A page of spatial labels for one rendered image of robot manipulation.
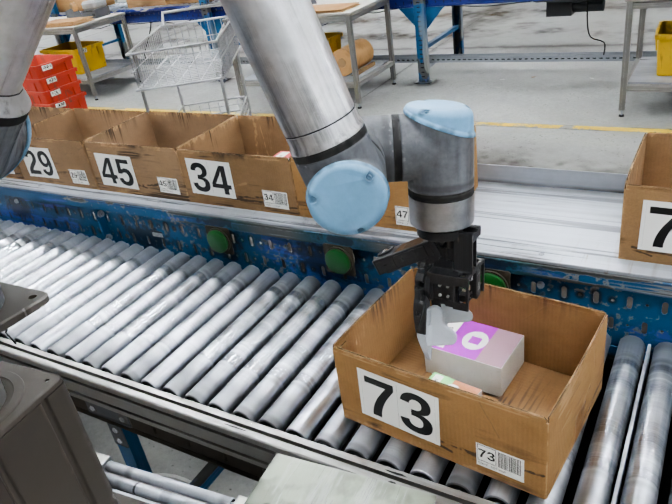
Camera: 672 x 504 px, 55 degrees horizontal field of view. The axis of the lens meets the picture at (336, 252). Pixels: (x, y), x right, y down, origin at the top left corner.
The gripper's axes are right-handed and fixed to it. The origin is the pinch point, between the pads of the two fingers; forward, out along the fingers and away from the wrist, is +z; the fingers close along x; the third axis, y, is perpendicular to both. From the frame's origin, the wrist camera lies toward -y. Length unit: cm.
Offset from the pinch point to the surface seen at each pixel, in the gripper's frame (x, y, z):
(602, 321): 23.2, 21.3, 4.5
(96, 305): 16, -104, 23
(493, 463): -0.4, 10.2, 20.2
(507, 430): -1.3, 12.5, 12.0
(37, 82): 296, -508, 18
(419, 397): 0.0, -2.5, 11.4
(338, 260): 44, -43, 12
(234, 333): 19, -58, 23
